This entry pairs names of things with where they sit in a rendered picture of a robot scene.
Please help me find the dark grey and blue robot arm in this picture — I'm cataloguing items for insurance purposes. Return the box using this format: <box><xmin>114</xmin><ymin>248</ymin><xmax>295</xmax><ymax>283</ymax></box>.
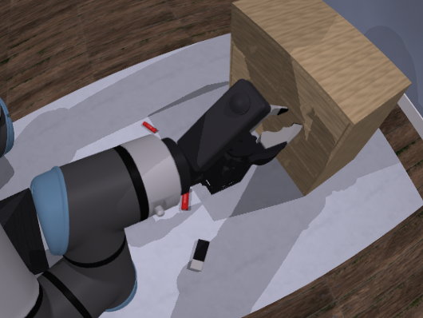
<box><xmin>0</xmin><ymin>79</ymin><xmax>271</xmax><ymax>318</ymax></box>

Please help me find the light brown wooden chest of drawers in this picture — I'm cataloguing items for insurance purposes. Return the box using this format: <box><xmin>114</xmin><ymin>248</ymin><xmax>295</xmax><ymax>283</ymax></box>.
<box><xmin>229</xmin><ymin>0</ymin><xmax>412</xmax><ymax>196</ymax></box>

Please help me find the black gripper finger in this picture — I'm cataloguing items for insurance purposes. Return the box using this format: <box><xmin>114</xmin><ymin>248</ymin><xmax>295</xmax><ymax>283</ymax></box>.
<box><xmin>249</xmin><ymin>105</ymin><xmax>288</xmax><ymax>133</ymax></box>
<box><xmin>244</xmin><ymin>123</ymin><xmax>302</xmax><ymax>166</ymax></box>

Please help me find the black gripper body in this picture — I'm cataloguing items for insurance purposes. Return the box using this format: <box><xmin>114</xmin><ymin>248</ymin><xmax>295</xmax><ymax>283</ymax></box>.
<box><xmin>161</xmin><ymin>132</ymin><xmax>257</xmax><ymax>196</ymax></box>

